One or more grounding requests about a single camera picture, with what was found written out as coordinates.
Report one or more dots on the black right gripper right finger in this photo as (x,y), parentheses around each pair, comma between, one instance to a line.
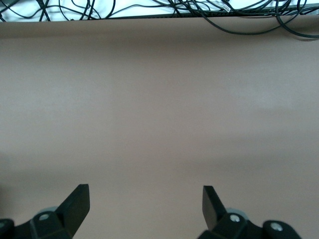
(216,219)

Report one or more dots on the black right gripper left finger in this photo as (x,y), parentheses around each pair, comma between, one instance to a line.
(72,211)

